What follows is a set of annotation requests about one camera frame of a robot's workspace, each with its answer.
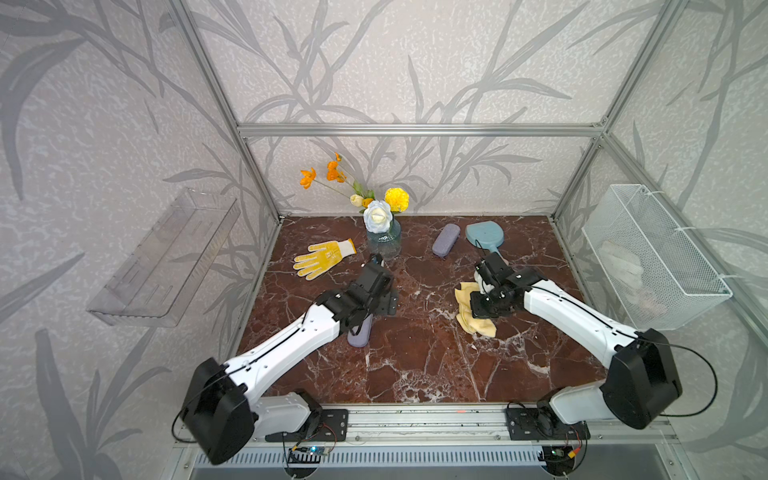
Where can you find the clear acrylic wall shelf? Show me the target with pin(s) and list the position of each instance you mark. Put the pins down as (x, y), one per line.
(158, 281)

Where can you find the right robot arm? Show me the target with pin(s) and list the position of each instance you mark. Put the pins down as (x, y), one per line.
(642, 379)

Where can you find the aluminium mounting rail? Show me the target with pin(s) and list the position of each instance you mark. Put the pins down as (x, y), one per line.
(443, 424)

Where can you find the yellow microfiber cloth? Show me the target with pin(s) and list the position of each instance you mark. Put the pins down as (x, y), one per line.
(469, 323)

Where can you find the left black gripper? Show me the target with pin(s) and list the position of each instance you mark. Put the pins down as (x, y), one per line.
(391, 304)

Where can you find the teal hand mirror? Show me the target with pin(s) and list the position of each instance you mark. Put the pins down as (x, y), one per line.
(487, 235)

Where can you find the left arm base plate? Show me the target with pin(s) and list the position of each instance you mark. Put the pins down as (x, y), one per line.
(321, 425)

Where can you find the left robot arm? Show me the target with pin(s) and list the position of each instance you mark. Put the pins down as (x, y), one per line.
(227, 404)

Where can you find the lavender eyeglass case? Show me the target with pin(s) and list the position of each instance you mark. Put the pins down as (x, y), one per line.
(358, 337)
(445, 240)

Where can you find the white wire mesh basket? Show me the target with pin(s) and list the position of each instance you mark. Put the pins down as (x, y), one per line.
(662, 279)

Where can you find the yellow work glove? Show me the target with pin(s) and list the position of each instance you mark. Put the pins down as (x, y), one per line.
(322, 257)

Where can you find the glass vase with flowers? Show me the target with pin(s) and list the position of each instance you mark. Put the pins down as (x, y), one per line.
(383, 231)

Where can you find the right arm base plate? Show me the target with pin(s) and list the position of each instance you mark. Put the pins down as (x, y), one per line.
(534, 424)

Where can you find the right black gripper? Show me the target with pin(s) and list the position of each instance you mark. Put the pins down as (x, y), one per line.
(478, 311)

